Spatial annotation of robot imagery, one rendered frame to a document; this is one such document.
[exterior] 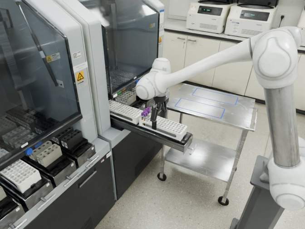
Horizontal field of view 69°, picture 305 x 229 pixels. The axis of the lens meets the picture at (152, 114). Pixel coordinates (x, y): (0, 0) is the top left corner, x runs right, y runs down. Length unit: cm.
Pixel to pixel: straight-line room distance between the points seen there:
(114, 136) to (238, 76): 248
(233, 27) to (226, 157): 194
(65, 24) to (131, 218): 147
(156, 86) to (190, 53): 268
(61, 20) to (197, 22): 264
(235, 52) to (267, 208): 94
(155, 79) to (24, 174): 75
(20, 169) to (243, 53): 114
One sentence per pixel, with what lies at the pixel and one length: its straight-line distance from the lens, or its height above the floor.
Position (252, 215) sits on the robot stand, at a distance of 165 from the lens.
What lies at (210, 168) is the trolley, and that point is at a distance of 199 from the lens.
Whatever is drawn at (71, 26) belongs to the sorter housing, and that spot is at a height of 144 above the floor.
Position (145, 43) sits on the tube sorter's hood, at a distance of 166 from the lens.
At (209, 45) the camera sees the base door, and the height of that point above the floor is 73.
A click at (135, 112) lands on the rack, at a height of 86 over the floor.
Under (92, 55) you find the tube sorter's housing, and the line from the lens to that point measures 128.
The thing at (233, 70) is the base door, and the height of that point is 43.
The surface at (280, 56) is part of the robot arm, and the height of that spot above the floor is 145.
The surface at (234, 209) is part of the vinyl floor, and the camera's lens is 214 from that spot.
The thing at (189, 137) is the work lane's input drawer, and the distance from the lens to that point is 139.
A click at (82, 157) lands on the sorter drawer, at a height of 79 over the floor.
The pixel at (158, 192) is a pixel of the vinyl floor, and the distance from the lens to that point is 211.
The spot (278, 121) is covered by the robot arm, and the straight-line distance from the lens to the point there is 99.
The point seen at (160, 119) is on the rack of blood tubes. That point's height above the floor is 87.
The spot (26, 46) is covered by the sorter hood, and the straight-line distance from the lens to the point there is 104.
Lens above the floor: 168
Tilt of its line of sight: 33 degrees down
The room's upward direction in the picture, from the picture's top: 2 degrees clockwise
